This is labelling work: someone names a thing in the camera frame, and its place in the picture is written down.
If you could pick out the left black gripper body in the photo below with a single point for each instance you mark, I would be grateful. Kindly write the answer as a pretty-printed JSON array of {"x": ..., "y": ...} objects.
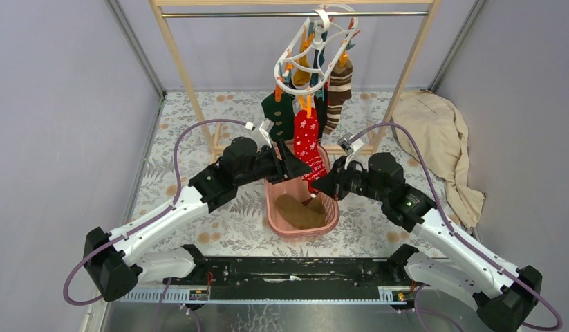
[{"x": 270, "y": 168}]

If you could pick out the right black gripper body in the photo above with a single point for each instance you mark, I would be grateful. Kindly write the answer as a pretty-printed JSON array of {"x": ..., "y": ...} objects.
[{"x": 350, "y": 180}]

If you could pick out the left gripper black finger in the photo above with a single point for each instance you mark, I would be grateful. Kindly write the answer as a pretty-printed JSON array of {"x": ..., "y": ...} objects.
[
  {"x": 287, "y": 156},
  {"x": 296, "y": 171}
]

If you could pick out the red snowflake sock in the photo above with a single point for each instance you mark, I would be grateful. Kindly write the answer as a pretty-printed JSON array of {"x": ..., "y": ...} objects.
[{"x": 306, "y": 146}]

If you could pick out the tan brown sock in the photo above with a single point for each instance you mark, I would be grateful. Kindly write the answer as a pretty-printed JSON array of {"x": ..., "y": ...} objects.
[{"x": 300, "y": 215}]

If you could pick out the dark green knit sock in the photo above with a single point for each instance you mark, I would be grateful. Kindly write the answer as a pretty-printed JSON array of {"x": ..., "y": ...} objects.
[{"x": 281, "y": 114}]

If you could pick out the white clip sock hanger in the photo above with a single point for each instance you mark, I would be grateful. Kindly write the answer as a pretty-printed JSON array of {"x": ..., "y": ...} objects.
[{"x": 341, "y": 24}]

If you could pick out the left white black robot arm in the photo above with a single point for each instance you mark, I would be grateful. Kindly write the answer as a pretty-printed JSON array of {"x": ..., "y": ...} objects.
[{"x": 119, "y": 260}]

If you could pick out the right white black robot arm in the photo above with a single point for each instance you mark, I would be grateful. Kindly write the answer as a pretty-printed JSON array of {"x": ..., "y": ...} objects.
[{"x": 499, "y": 292}]

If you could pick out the pink plastic laundry basket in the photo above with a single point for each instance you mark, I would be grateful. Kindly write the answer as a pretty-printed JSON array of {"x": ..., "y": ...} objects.
[{"x": 299, "y": 190}]

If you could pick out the black sock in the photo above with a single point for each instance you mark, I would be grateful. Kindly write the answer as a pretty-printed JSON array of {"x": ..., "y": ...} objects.
[{"x": 320, "y": 101}]

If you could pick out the mustard yellow sock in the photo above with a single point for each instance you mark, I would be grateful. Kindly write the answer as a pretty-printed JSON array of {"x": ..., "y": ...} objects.
[{"x": 301, "y": 77}]

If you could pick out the teal sock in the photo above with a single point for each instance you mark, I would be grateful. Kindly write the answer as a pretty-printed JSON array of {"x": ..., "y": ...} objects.
[{"x": 318, "y": 60}]

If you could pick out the floral patterned floor mat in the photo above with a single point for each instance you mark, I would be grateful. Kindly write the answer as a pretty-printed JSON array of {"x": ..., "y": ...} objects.
[{"x": 239, "y": 228}]

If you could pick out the brown white striped sock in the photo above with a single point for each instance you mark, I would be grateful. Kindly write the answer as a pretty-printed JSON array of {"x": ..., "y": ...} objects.
[{"x": 339, "y": 91}]

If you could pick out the beige cloth pile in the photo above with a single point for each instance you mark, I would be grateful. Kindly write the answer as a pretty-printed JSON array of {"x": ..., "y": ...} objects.
[{"x": 441, "y": 135}]

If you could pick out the wooden clothes rack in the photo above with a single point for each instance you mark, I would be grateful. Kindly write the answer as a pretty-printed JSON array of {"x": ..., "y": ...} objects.
[{"x": 163, "y": 17}]

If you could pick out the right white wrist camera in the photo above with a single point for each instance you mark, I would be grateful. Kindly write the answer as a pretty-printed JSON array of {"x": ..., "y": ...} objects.
[{"x": 351, "y": 146}]

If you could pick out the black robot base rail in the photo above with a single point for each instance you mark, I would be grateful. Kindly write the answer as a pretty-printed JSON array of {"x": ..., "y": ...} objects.
[{"x": 297, "y": 279}]

